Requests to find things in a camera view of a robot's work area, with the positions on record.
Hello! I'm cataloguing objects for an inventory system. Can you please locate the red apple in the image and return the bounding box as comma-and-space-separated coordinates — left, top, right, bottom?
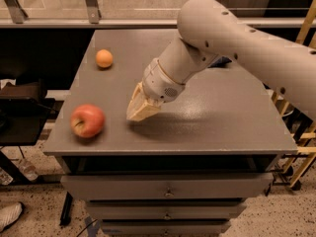
70, 105, 106, 138

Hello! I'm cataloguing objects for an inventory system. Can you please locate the orange fruit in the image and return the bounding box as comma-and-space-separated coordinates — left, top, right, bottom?
96, 49, 114, 68

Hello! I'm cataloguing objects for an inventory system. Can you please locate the black chair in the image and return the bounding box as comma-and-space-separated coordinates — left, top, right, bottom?
0, 82, 57, 185

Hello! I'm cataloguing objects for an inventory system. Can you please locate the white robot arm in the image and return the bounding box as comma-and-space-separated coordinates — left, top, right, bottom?
126, 0, 316, 121

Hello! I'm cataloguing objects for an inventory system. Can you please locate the grey drawer cabinet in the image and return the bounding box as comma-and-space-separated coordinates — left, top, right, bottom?
44, 30, 295, 237

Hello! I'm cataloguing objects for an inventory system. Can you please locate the blue chip bag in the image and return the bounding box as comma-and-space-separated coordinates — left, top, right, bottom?
211, 57, 231, 67

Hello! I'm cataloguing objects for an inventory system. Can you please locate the metal railing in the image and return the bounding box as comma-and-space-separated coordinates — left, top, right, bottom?
0, 0, 312, 28

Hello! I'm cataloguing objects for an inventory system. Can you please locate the white shoe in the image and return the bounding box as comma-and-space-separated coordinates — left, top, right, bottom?
0, 201, 24, 232

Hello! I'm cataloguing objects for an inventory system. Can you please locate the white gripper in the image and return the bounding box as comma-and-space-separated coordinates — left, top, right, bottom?
126, 58, 185, 121

